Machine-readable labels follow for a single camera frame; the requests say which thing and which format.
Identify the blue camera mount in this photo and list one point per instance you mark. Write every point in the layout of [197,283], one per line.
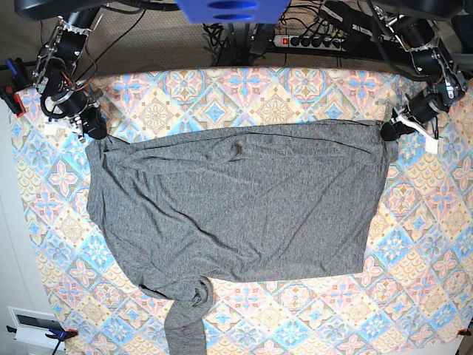
[233,11]

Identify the red clamp bottom right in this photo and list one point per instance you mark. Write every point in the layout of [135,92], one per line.
[464,333]

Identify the blue clamp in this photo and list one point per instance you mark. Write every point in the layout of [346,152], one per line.
[18,70]

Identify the grey t-shirt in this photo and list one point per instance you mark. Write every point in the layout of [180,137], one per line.
[242,204]

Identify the red black clamp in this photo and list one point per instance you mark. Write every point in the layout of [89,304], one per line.
[12,100]

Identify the white power strip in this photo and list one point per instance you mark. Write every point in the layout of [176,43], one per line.
[332,41]

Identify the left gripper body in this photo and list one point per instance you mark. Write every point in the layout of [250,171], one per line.
[424,109]

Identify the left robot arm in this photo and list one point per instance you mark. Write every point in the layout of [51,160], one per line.
[433,64]

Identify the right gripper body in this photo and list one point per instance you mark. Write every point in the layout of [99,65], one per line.
[73,104]

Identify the white wall box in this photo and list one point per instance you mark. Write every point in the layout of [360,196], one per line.
[32,326]

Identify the patterned tablecloth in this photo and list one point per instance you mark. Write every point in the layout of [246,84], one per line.
[415,292]

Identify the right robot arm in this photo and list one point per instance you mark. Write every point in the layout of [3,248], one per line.
[58,58]

